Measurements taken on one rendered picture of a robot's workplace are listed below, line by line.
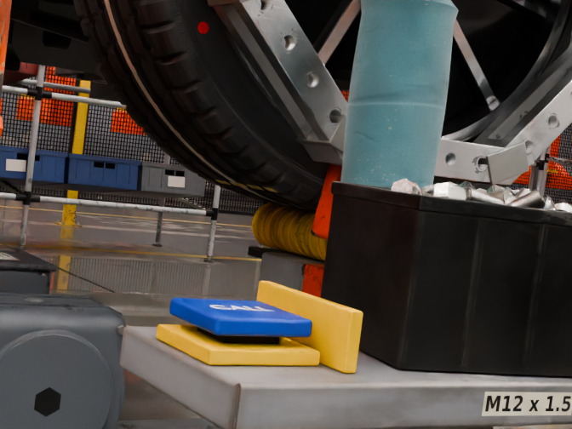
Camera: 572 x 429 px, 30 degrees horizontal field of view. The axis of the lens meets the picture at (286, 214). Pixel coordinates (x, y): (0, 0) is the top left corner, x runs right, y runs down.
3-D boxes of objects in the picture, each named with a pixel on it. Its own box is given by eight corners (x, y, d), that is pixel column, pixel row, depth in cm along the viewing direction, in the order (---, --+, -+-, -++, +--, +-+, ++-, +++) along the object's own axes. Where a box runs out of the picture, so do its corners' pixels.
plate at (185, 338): (259, 340, 75) (260, 326, 75) (319, 366, 68) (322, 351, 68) (154, 338, 71) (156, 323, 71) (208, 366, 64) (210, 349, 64)
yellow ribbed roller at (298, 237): (276, 244, 144) (281, 202, 144) (408, 279, 119) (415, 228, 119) (238, 242, 141) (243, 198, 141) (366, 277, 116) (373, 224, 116)
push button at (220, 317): (257, 332, 74) (260, 300, 74) (310, 354, 68) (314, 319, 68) (165, 329, 71) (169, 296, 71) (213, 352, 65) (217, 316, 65)
